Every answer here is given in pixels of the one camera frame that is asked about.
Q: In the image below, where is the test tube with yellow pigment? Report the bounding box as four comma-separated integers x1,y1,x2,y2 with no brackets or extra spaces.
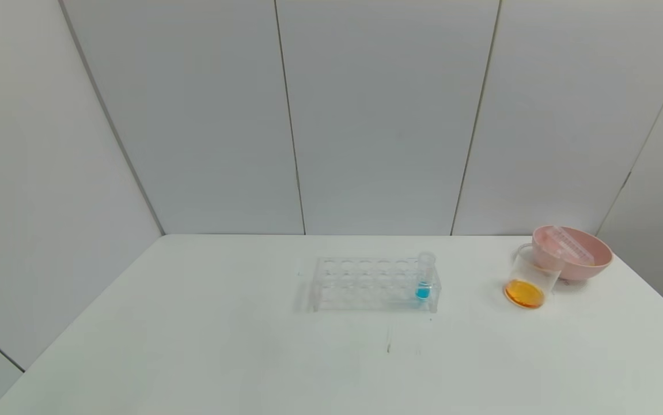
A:
545,226,597,266

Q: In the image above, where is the clear plastic test tube rack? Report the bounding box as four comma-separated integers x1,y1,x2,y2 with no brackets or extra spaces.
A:
311,254,442,313

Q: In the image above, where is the test tube with blue pigment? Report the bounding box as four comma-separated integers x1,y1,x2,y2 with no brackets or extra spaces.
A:
418,251,438,300

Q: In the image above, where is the clear plastic beaker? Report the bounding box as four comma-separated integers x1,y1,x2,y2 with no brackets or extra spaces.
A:
504,242,565,310

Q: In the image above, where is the pink bowl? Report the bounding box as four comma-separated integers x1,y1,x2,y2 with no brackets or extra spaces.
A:
533,225,614,282

